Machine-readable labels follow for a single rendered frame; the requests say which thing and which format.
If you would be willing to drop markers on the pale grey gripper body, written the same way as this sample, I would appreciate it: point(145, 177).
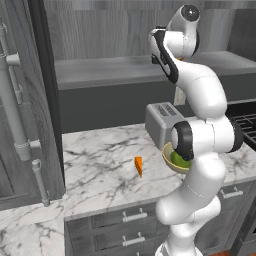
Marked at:
point(154, 59)

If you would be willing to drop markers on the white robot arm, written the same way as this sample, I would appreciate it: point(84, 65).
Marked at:
point(203, 100)

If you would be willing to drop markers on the beige salad bowl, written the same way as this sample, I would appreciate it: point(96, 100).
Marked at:
point(167, 159)

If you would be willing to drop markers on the green salad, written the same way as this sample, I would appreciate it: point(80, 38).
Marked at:
point(178, 160)

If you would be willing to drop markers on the grey wood panel fridge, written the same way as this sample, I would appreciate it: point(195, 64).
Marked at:
point(40, 110)

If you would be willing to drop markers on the small orange object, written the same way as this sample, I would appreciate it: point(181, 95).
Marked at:
point(180, 59)

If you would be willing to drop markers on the grey toaster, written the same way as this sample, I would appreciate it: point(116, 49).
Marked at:
point(160, 121)

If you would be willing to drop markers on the orange carrot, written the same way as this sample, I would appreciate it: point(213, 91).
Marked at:
point(138, 165)

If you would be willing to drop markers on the black hob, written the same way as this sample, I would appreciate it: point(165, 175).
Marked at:
point(246, 121)

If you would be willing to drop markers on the grey drawer front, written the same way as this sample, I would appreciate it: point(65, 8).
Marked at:
point(106, 218)
point(106, 240)
point(241, 203)

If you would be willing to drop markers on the grey open wall cabinet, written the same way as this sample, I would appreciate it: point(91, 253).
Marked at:
point(110, 40)

